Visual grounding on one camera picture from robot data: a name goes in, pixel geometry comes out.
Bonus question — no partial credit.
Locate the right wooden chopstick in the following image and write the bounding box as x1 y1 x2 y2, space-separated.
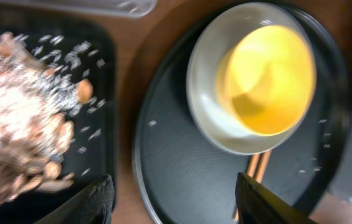
254 150 272 183

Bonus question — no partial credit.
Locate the clear plastic waste bin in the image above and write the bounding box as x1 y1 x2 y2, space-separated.
0 0 157 18

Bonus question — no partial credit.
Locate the left wooden chopstick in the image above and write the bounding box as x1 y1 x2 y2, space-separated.
233 152 262 222

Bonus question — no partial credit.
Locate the wooden chopstick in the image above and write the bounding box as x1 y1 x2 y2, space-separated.
233 152 262 222
254 150 272 183

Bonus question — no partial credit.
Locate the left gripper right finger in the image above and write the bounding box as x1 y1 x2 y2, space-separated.
235 172 316 224

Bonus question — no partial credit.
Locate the yellow bowl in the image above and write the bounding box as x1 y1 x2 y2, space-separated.
215 25 316 136

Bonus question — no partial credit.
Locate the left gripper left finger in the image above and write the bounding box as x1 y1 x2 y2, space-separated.
35 174 115 224

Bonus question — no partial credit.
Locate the black rectangular tray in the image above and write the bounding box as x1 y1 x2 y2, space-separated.
0 12 117 223

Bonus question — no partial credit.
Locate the food scraps pile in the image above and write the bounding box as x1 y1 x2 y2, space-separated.
0 32 94 205

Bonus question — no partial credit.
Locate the round black serving tray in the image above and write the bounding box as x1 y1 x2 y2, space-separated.
133 4 350 223

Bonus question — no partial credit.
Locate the grey round plate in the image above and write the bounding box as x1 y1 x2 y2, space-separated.
186 2 308 155

